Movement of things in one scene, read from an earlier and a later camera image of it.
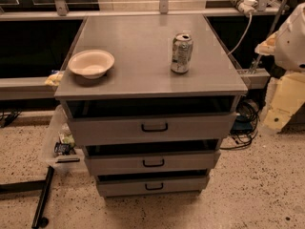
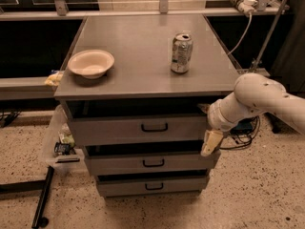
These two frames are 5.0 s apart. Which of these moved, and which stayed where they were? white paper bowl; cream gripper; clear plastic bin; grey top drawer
Moved: cream gripper
Stayed: white paper bowl; grey top drawer; clear plastic bin
